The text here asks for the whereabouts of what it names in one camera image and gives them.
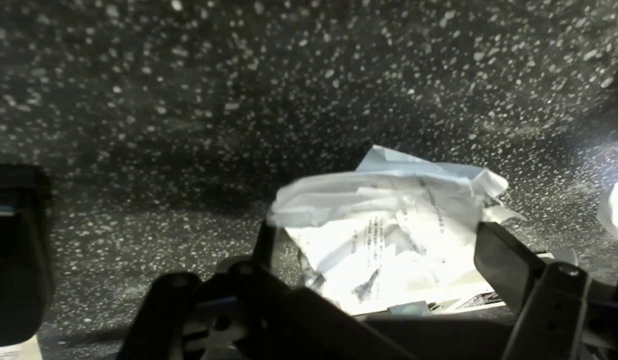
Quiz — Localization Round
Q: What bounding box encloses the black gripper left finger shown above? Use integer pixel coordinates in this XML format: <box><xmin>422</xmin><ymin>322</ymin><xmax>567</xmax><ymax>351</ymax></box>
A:
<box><xmin>116</xmin><ymin>219</ymin><xmax>415</xmax><ymax>360</ymax></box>

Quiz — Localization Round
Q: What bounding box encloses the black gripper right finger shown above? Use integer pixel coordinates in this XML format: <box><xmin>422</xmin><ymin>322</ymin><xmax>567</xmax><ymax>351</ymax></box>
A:
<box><xmin>473</xmin><ymin>221</ymin><xmax>618</xmax><ymax>360</ymax></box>

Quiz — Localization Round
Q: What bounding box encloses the printed white paper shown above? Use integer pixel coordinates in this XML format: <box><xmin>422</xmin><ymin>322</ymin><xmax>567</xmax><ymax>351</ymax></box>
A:
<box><xmin>265</xmin><ymin>145</ymin><xmax>526</xmax><ymax>318</ymax></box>

